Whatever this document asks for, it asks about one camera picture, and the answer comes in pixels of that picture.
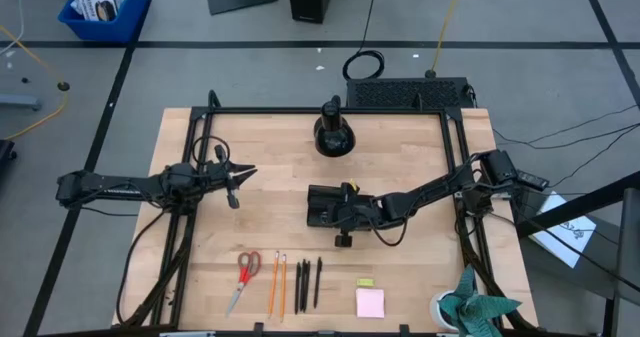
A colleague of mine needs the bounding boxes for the red handled scissors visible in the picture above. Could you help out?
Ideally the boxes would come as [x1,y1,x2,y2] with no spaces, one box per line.
[224,250,262,319]

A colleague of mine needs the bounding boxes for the black floor object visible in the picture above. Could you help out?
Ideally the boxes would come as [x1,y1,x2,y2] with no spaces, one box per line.
[0,139,18,178]

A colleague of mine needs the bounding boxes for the black hanging cable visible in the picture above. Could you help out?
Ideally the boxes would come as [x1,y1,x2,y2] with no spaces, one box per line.
[341,0,386,82]

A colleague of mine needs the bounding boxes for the white paper sheet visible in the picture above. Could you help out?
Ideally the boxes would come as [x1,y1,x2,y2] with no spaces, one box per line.
[528,190,598,270]

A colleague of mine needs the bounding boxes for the black camera cable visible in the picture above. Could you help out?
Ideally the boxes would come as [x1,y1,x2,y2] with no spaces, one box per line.
[191,135,232,178]
[370,215,409,249]

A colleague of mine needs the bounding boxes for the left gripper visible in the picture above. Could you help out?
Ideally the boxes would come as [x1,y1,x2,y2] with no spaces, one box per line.
[199,144,258,210]

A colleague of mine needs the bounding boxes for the yellow hanging cable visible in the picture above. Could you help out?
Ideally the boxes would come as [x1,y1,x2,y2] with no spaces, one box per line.
[424,0,466,79]

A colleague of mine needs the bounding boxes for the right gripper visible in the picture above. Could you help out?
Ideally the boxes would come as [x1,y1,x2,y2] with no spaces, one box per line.
[319,180,384,249]

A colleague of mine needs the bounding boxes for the dark metal desk frame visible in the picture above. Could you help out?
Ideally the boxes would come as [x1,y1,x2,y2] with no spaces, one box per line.
[514,170,640,337]

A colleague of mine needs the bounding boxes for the yellow floor cable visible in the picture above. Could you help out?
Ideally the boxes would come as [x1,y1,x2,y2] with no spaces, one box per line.
[0,24,71,142]

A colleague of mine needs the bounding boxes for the black mesh desk organizer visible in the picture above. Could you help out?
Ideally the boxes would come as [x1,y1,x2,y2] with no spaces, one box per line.
[306,183,376,229]

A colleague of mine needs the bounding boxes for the white plant pot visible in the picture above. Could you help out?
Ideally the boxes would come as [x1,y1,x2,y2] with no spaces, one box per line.
[428,289,460,332]

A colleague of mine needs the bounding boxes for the black right camera cable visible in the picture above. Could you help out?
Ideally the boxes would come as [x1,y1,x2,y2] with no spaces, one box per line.
[370,215,409,249]

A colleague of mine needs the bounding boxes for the green potted plant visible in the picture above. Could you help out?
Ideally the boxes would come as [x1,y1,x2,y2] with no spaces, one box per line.
[438,263,523,337]

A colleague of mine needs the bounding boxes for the blue plastic bin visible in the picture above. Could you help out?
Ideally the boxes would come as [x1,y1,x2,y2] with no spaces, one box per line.
[56,0,153,44]

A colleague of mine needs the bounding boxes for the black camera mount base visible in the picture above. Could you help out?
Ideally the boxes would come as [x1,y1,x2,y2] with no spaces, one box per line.
[313,94,357,159]

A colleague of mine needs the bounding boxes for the black left camera cable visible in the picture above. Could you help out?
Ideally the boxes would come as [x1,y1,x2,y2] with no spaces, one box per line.
[191,135,232,178]

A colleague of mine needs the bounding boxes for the black power brick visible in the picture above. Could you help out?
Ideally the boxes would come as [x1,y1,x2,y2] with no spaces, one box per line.
[516,169,550,192]

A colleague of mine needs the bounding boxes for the pink sticky note pad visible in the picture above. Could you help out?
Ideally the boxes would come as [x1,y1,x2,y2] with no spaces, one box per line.
[355,287,386,320]

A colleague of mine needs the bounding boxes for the black computer tower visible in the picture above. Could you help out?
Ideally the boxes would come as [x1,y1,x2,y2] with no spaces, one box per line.
[345,76,476,111]

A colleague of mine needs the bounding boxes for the grey table foot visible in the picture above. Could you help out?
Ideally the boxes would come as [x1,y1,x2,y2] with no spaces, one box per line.
[0,93,43,112]

